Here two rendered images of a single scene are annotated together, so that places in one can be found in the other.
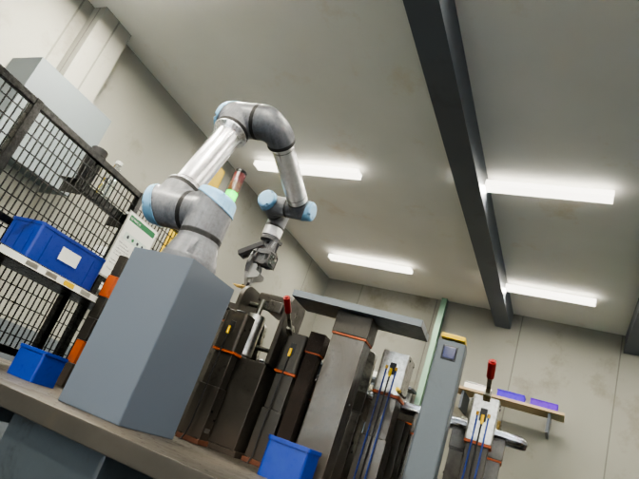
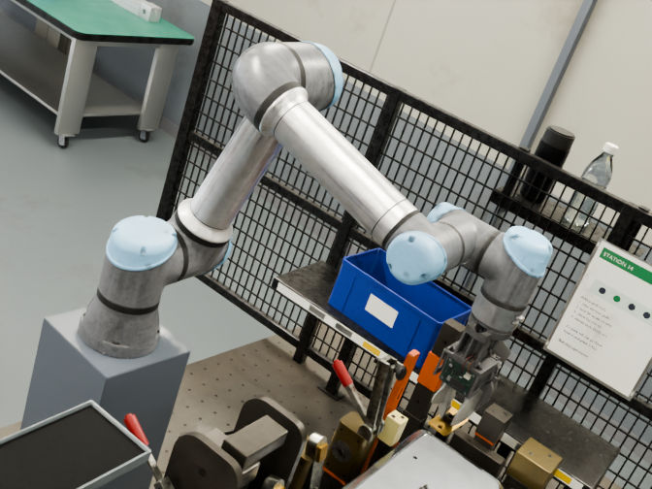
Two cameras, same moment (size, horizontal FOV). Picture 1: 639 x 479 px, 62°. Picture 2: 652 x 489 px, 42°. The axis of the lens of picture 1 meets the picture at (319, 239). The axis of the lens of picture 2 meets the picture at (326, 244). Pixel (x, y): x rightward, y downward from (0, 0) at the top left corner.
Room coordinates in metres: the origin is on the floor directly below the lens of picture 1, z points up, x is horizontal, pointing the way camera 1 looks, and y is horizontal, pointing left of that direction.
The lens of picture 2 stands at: (1.76, -1.03, 2.04)
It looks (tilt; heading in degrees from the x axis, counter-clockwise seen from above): 24 degrees down; 93
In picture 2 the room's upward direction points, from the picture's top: 20 degrees clockwise
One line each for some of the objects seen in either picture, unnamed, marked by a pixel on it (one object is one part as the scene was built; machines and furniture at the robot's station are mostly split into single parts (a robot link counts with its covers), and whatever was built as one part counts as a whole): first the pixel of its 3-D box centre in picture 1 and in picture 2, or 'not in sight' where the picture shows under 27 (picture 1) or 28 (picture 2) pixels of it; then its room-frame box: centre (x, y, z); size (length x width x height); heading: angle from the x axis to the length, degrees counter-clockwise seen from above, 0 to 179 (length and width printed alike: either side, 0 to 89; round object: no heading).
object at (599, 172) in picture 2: (109, 181); (593, 183); (2.21, 0.94, 1.53); 0.07 x 0.07 x 0.20
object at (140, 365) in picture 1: (152, 340); (97, 415); (1.38, 0.30, 0.90); 0.20 x 0.20 x 0.40; 60
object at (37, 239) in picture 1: (53, 255); (399, 305); (1.89, 0.86, 1.10); 0.30 x 0.17 x 0.13; 151
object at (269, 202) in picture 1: (274, 205); (456, 239); (1.89, 0.21, 1.56); 0.11 x 0.11 x 0.08; 66
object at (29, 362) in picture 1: (37, 365); not in sight; (1.70, 0.65, 0.75); 0.11 x 0.10 x 0.09; 65
